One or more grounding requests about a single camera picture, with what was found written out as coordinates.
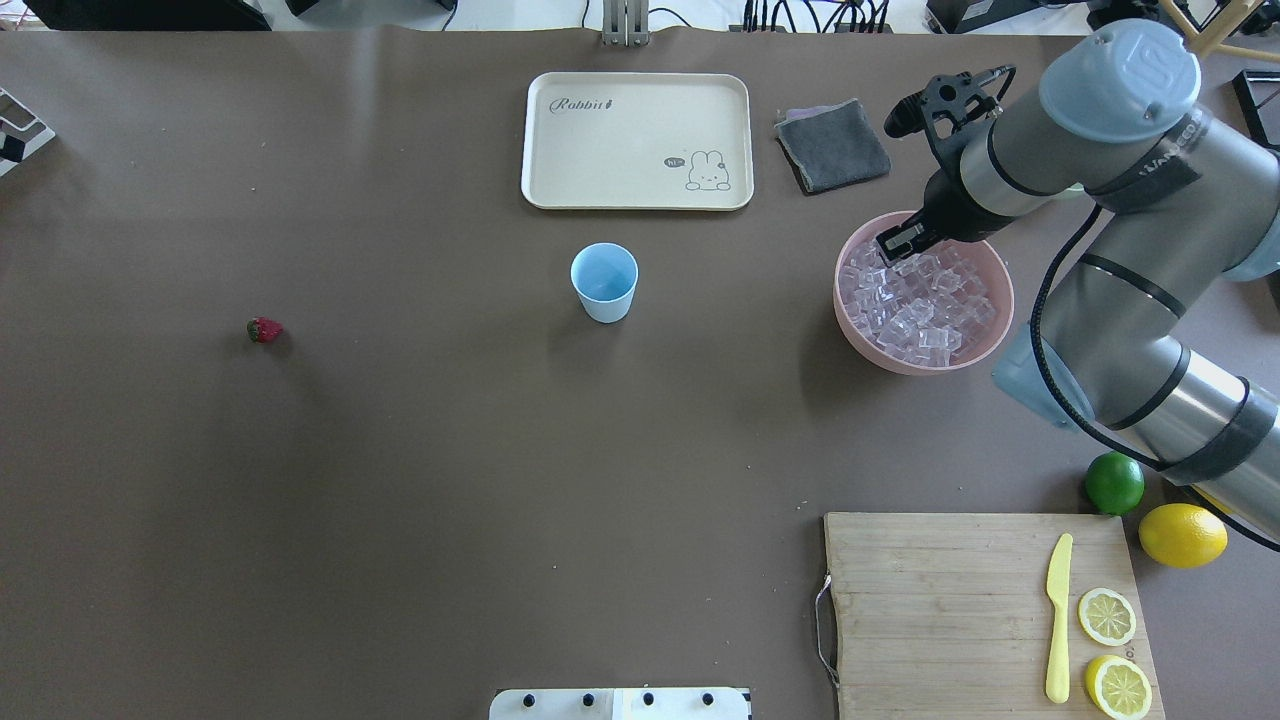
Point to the yellow plastic knife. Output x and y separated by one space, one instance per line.
1057 589

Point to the grey folded cloth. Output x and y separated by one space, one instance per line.
831 146

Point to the wooden cutting board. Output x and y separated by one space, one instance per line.
943 615

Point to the whole yellow lemon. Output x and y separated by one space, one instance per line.
1184 536

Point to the wooden cup stand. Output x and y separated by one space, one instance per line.
1213 38

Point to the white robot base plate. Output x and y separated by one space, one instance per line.
676 702

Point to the lemon half lower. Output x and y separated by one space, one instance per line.
1118 687

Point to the lemon half upper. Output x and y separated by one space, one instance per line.
1107 617

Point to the cream rabbit tray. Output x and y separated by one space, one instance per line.
638 141

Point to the pink bowl of ice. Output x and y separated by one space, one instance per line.
934 312

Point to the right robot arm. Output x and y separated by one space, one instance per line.
1190 201

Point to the green lime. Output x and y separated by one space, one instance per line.
1114 483

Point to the light blue plastic cup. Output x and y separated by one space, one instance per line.
604 276

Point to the red strawberry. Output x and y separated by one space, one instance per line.
263 330

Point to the lemon half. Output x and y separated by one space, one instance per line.
1107 617
1118 687

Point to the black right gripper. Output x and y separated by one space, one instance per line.
951 213

